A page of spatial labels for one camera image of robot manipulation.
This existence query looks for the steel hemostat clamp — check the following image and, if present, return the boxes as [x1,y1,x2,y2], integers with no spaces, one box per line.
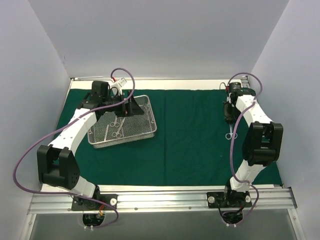
[225,123,238,140]

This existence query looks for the steel surgical scissors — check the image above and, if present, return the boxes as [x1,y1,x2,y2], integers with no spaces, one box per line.
[109,117,123,128]

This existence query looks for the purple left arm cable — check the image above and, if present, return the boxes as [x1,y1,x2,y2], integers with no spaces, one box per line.
[12,67,137,230]

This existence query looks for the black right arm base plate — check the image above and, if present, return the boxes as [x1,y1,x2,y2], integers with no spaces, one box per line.
[206,190,252,209]

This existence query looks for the steel forceps long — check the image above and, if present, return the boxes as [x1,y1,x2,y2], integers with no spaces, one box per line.
[111,117,126,139]

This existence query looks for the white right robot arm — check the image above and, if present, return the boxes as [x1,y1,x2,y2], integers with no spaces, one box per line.
[222,82,284,207]

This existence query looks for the steel scalpel handle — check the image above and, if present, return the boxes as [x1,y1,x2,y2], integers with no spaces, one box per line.
[103,124,110,141]

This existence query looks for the aluminium front rail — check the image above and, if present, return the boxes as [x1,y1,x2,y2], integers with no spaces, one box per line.
[28,188,296,214]

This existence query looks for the metal mesh instrument tray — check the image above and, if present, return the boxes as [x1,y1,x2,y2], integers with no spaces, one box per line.
[87,95,157,149]

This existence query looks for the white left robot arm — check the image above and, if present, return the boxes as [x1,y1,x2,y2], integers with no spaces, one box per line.
[36,78,144,210]

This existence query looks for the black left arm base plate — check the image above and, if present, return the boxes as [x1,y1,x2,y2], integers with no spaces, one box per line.
[71,193,118,211]

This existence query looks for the green surgical cloth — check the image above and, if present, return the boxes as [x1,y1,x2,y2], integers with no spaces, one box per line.
[39,87,283,186]

